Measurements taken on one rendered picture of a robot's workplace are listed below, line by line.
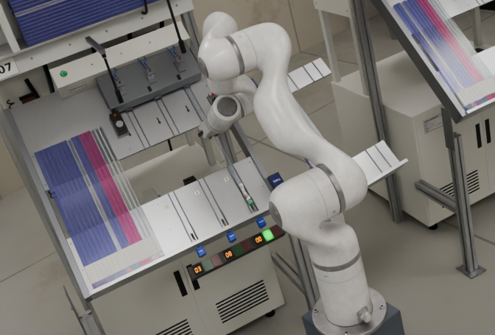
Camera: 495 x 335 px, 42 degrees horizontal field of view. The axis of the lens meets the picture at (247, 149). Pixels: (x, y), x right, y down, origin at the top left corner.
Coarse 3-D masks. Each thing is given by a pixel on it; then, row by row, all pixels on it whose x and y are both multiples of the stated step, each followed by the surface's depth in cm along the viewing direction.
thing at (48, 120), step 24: (48, 96) 223; (72, 96) 224; (96, 96) 225; (168, 96) 228; (216, 96) 230; (24, 120) 219; (48, 120) 220; (72, 120) 221; (96, 120) 221; (144, 120) 223; (168, 120) 224; (192, 120) 225; (48, 144) 216; (120, 144) 219; (144, 144) 219
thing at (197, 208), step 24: (240, 168) 219; (192, 192) 214; (216, 192) 215; (240, 192) 216; (264, 192) 217; (168, 216) 210; (192, 216) 211; (216, 216) 211; (240, 216) 212; (168, 240) 207; (192, 240) 207
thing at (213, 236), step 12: (252, 216) 210; (264, 216) 218; (228, 228) 208; (240, 228) 215; (204, 240) 206; (216, 240) 213; (180, 252) 204; (156, 264) 202; (132, 276) 200; (96, 288) 196; (108, 288) 198
